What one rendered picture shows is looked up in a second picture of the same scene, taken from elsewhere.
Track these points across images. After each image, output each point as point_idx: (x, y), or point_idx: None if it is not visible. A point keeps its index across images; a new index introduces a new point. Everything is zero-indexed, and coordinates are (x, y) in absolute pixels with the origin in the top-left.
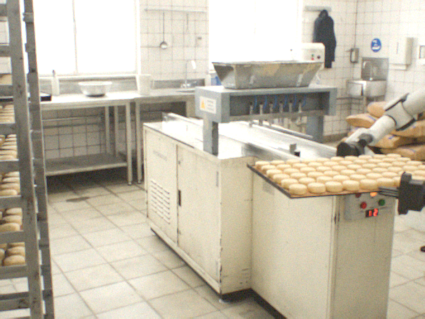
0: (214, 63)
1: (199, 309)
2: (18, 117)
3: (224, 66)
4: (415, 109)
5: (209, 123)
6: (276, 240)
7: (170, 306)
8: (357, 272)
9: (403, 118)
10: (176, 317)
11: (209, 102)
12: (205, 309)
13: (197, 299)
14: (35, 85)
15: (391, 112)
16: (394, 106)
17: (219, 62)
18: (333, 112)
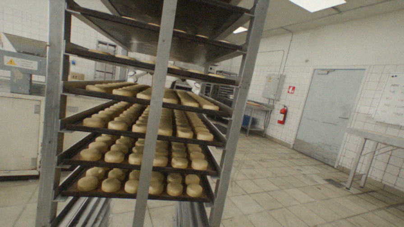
0: (11, 35)
1: (26, 189)
2: None
3: (30, 40)
4: (139, 76)
5: (24, 75)
6: (80, 133)
7: (1, 200)
8: None
9: (135, 79)
10: (22, 199)
11: (25, 61)
12: (31, 187)
13: (11, 188)
14: (127, 53)
15: (133, 76)
16: (134, 74)
17: (22, 37)
18: (69, 73)
